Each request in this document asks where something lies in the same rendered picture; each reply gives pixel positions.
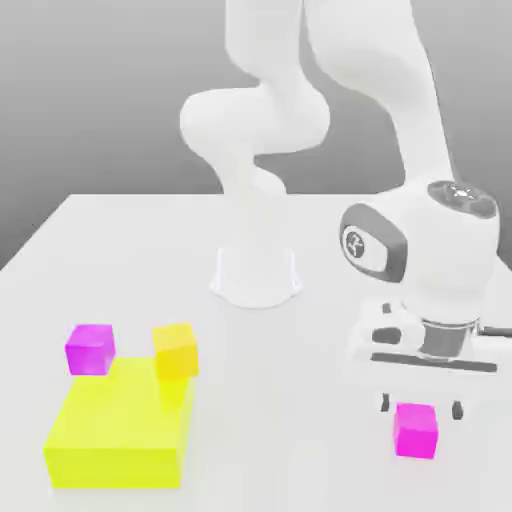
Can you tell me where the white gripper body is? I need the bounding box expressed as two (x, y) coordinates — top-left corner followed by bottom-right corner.
(350, 346), (502, 402)

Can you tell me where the small magenta cube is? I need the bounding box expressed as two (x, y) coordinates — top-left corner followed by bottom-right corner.
(392, 402), (439, 460)

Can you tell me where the small orange cube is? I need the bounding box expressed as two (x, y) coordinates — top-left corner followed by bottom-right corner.
(151, 322), (200, 382)

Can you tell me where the small purple cube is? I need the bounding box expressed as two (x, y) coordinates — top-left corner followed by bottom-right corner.
(64, 323), (117, 377)

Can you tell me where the large yellow box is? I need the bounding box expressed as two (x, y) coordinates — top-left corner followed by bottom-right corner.
(42, 355), (196, 490)

